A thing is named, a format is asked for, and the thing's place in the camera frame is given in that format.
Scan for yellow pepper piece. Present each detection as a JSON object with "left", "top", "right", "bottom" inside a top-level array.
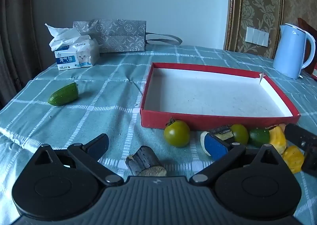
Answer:
[
  {"left": 282, "top": 145, "right": 305, "bottom": 174},
  {"left": 269, "top": 124, "right": 288, "bottom": 155}
]

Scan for red cardboard box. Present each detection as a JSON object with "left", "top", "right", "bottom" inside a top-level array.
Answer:
[{"left": 140, "top": 62, "right": 301, "bottom": 131}]

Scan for white wall switch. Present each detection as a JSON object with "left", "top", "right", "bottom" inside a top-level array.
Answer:
[{"left": 246, "top": 27, "right": 269, "bottom": 47}]

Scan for tissue pack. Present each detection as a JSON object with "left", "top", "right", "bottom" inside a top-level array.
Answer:
[{"left": 45, "top": 23, "right": 100, "bottom": 70}]

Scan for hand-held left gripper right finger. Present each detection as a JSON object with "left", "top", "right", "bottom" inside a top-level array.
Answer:
[{"left": 189, "top": 133, "right": 283, "bottom": 186}]

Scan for cut cucumber piece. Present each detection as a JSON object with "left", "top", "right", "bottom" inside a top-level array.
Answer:
[{"left": 249, "top": 128, "right": 270, "bottom": 148}]

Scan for green tomato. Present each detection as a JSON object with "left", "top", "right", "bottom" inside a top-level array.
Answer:
[
  {"left": 230, "top": 123, "right": 249, "bottom": 145},
  {"left": 163, "top": 118, "right": 191, "bottom": 147}
]

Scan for light blue electric kettle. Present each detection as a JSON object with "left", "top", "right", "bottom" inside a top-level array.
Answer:
[{"left": 272, "top": 24, "right": 316, "bottom": 80}]

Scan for brown curtain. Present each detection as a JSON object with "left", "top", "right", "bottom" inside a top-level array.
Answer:
[{"left": 0, "top": 0, "right": 42, "bottom": 109}]

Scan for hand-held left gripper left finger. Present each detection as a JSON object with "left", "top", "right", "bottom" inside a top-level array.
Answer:
[{"left": 35, "top": 134, "right": 124, "bottom": 186}]

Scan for cucumber end piece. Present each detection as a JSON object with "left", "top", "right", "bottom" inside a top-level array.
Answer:
[{"left": 48, "top": 82, "right": 80, "bottom": 106}]

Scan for grey patterned gift bag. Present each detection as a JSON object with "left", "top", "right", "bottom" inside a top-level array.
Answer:
[{"left": 73, "top": 18, "right": 182, "bottom": 53}]

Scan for dark eggplant piece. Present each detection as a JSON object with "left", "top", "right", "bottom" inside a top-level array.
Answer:
[
  {"left": 200, "top": 126, "right": 235, "bottom": 157},
  {"left": 125, "top": 146, "right": 167, "bottom": 177}
]

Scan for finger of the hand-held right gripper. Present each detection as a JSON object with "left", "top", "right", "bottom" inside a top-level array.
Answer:
[
  {"left": 300, "top": 149, "right": 317, "bottom": 174},
  {"left": 284, "top": 123, "right": 317, "bottom": 151}
]

